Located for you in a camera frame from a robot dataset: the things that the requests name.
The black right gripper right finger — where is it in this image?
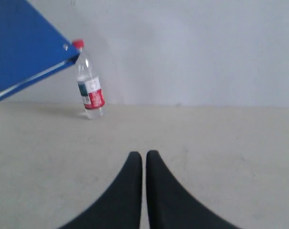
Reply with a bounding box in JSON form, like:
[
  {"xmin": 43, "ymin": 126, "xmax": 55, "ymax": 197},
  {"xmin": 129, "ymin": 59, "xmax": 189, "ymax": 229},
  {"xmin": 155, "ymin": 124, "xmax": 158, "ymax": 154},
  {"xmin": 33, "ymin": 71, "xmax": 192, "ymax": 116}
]
[{"xmin": 146, "ymin": 150, "xmax": 238, "ymax": 229}]

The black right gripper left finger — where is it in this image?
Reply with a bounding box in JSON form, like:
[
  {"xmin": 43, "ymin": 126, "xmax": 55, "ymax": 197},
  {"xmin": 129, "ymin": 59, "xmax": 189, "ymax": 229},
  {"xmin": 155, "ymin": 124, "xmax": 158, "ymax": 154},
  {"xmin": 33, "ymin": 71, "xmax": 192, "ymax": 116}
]
[{"xmin": 61, "ymin": 151, "xmax": 142, "ymax": 229}]

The clear plastic bottle red cap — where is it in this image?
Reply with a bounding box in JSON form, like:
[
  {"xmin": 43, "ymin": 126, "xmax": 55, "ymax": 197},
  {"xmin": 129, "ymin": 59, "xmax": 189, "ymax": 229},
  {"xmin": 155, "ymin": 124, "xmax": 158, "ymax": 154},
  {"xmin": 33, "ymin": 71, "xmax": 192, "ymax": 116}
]
[{"xmin": 72, "ymin": 39, "xmax": 105, "ymax": 119}]

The blue binder folder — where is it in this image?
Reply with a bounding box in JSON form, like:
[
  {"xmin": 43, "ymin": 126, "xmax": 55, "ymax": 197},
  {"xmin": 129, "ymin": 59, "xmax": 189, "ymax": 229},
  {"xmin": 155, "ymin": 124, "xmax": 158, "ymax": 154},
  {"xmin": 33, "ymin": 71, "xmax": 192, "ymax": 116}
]
[{"xmin": 0, "ymin": 0, "xmax": 79, "ymax": 101}]

